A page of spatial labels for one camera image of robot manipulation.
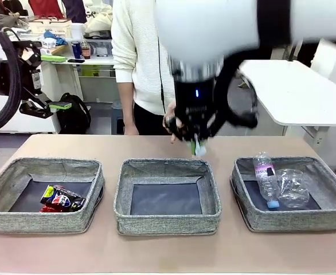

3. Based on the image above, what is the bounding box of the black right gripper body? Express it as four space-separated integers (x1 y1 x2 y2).
175 78 219 138

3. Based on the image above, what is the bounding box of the white paper ball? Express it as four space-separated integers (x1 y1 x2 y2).
191 139 208 157

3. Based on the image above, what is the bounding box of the clear plastic water bottle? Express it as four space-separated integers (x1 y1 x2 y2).
253 151 280 209

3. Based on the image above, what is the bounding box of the crushed black Pepsi can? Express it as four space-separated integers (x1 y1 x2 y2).
40 184 86 213

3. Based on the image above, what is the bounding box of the clear plastic cup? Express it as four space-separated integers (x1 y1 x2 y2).
276 168 311 209

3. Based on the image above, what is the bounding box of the crushed red soda can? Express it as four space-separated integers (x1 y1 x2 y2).
40 203 71 213

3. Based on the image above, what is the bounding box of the person's right forearm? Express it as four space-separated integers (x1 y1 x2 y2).
116 82 136 125

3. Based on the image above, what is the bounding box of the person's left hand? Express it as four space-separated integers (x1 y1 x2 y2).
162 101 183 144

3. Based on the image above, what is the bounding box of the person's right hand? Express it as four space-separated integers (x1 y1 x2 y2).
124 122 140 135

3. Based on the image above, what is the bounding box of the blue cloth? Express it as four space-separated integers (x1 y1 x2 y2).
44 30 68 46

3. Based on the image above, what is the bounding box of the black backpack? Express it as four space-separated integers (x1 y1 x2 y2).
56 92 92 135

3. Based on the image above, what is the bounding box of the wooden top white cabinet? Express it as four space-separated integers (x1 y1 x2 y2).
0 42 71 134

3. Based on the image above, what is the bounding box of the blue tumbler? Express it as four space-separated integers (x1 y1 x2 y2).
72 41 82 60

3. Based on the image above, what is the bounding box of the white box with wooden rim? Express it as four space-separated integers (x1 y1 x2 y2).
29 17 73 38

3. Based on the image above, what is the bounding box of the iced drink cup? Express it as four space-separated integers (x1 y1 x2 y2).
81 41 92 60

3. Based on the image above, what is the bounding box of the white jug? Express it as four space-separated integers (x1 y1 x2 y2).
70 23 85 41

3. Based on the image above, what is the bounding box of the white shelf cart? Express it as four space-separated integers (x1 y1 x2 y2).
52 38 117 104

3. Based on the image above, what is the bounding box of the grey cloth pile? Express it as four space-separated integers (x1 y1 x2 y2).
0 13 22 32

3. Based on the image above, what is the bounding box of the white cloth bag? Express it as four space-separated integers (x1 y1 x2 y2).
84 5 113 37

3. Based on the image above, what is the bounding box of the blue stool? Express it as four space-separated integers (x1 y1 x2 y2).
110 100 127 135

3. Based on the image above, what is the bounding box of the person in white sweater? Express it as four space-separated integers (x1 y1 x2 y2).
110 0 180 136

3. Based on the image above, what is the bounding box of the white table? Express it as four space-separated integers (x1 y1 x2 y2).
238 59 336 127

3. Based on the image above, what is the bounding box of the grey fabric basket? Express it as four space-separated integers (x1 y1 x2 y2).
113 159 222 236
230 156 336 233
0 157 106 235

